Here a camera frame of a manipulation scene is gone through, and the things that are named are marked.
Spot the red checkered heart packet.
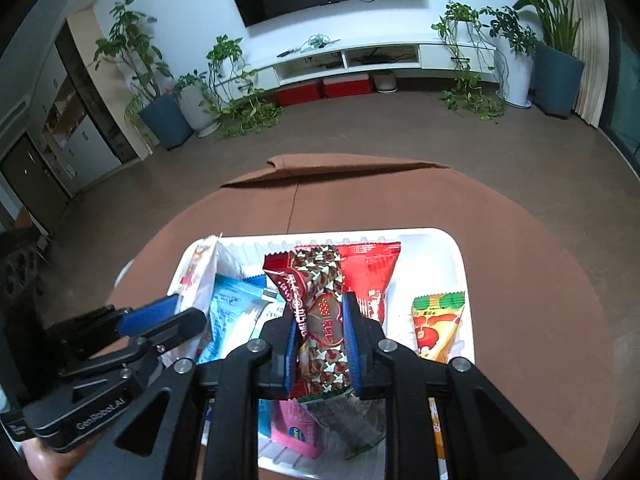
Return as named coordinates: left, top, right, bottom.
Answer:
left=263, top=243, right=352, bottom=404

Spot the person's left hand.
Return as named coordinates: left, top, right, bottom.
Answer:
left=22, top=441, right=76, bottom=480

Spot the white television cabinet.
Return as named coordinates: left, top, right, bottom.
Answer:
left=249, top=41, right=502, bottom=89

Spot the glass sliding door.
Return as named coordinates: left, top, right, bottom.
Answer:
left=597, top=10, right=640, bottom=172

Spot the small white pot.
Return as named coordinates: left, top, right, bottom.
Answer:
left=373, top=70, right=399, bottom=94

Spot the red storage box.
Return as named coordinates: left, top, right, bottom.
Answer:
left=322, top=74, right=374, bottom=99
left=274, top=82, right=324, bottom=107

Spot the white plastic tray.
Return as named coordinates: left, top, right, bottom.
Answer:
left=167, top=227, right=477, bottom=477

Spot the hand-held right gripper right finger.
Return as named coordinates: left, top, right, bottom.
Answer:
left=341, top=291, right=577, bottom=480

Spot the beige curtain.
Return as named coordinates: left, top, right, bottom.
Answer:
left=557, top=0, right=609, bottom=129

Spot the pink snack packet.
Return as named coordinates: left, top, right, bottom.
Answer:
left=272, top=395, right=324, bottom=460

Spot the hanging vine plant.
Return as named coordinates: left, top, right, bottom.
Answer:
left=431, top=2, right=507, bottom=122

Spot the orange green snack packet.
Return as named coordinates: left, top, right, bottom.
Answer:
left=411, top=291, right=467, bottom=461

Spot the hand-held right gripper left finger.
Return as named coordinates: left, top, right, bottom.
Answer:
left=65, top=310, right=301, bottom=480

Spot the white red striped packet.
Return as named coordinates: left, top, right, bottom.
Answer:
left=170, top=233, right=266, bottom=367

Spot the leafy tree in blue pot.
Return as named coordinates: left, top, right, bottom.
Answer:
left=94, top=0, right=194, bottom=149

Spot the dark wooden door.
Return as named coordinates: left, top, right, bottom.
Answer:
left=0, top=132, right=72, bottom=234

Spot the trailing vine plant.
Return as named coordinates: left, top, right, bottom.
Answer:
left=206, top=34, right=287, bottom=139

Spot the white cable bundle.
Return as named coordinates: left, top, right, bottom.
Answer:
left=277, top=33, right=342, bottom=59

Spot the red snack packet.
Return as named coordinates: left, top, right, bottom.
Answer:
left=337, top=241, right=404, bottom=329

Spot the black snack packet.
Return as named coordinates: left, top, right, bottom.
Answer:
left=307, top=389, right=389, bottom=459

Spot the white storage cabinet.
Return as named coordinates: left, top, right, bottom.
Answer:
left=25, top=5, right=152, bottom=182

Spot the plant in tall white pot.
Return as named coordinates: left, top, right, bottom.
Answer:
left=481, top=4, right=534, bottom=109

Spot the light blue snack packet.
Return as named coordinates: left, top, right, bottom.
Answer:
left=196, top=273, right=287, bottom=365

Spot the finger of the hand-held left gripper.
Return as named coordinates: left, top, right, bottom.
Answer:
left=119, top=307, right=209, bottom=377
left=44, top=294, right=181, bottom=357

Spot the broad-leaf plant in blue pot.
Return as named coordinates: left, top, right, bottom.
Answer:
left=501, top=0, right=586, bottom=117

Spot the plant in ribbed white pot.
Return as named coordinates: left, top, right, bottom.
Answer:
left=174, top=72, right=221, bottom=137

